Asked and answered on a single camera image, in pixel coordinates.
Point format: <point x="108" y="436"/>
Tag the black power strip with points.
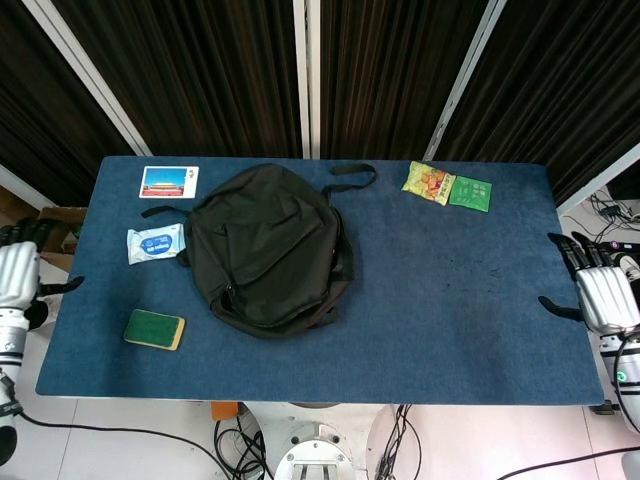
<point x="610" y="211"/>

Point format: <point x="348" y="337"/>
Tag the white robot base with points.
<point x="320" y="445"/>

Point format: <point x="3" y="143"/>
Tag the white frame post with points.
<point x="306" y="75"/>
<point x="465" y="75"/>
<point x="85" y="70"/>
<point x="600" y="177"/>

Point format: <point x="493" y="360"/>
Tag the photo postcard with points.
<point x="169" y="182"/>

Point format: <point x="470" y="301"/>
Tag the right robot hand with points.
<point x="605" y="295"/>

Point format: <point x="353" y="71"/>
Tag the blue table mat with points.
<point x="425" y="325"/>

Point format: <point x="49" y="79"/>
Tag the green packet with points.
<point x="471" y="194"/>

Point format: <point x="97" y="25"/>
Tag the green yellow sponge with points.
<point x="154" y="329"/>

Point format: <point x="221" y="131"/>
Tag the white wet wipes pack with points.
<point x="155" y="244"/>

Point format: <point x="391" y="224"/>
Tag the black backpack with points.
<point x="265" y="250"/>

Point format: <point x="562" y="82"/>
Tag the orange floor object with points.
<point x="224" y="411"/>

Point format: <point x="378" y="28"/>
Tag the cardboard box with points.
<point x="60" y="235"/>

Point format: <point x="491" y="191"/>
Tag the yellow snack packet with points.
<point x="427" y="182"/>

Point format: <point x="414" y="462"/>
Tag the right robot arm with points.
<point x="627" y="370"/>

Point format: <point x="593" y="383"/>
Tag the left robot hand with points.
<point x="17" y="270"/>

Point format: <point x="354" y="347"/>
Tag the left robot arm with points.
<point x="10" y="350"/>

